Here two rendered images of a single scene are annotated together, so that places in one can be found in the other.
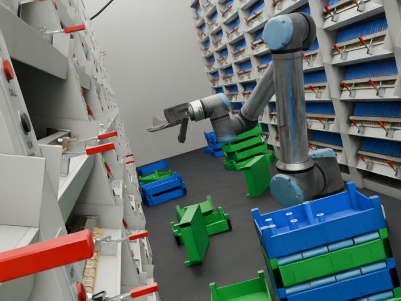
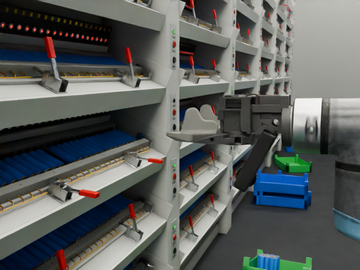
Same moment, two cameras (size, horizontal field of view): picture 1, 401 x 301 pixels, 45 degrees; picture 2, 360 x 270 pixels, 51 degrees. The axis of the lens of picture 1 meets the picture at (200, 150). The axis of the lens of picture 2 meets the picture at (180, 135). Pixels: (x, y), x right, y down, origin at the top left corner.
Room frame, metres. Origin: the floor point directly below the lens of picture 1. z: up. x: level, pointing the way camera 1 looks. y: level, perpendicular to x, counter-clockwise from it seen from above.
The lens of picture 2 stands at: (1.54, -0.14, 0.75)
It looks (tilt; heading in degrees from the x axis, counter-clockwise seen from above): 9 degrees down; 29
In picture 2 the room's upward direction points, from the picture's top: straight up
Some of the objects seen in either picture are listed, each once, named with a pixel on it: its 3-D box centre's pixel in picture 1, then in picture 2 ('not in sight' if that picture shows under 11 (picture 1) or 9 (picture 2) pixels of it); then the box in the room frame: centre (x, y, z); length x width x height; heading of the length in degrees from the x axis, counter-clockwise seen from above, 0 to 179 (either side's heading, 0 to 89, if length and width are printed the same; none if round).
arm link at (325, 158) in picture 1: (319, 170); not in sight; (2.03, -0.47, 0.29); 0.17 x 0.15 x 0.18; 129
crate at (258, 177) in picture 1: (256, 175); not in sight; (3.16, -0.31, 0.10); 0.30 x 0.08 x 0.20; 151
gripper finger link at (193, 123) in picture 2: (157, 123); (191, 124); (2.12, 0.15, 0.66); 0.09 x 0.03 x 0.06; 114
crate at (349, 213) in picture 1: (313, 217); not in sight; (1.26, -0.24, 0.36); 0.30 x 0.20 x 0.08; 89
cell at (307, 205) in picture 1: (308, 212); not in sight; (1.32, -0.24, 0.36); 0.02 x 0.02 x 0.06
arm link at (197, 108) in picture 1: (196, 111); (305, 126); (2.17, -0.03, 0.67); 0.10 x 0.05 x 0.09; 7
